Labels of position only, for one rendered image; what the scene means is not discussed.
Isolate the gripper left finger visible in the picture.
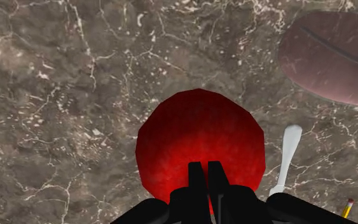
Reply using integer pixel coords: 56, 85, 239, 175
111, 161, 212, 224

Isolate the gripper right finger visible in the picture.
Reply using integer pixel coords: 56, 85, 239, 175
208, 160, 358, 224

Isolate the red round fruit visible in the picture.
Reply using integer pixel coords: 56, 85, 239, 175
135, 88, 266, 215

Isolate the white plastic utensil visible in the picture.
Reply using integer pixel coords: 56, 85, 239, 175
268, 124, 303, 197

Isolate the yellow pencil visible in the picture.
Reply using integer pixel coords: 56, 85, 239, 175
341, 198, 355, 219

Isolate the reddish brown oval potato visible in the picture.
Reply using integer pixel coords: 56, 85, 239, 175
277, 11, 358, 112

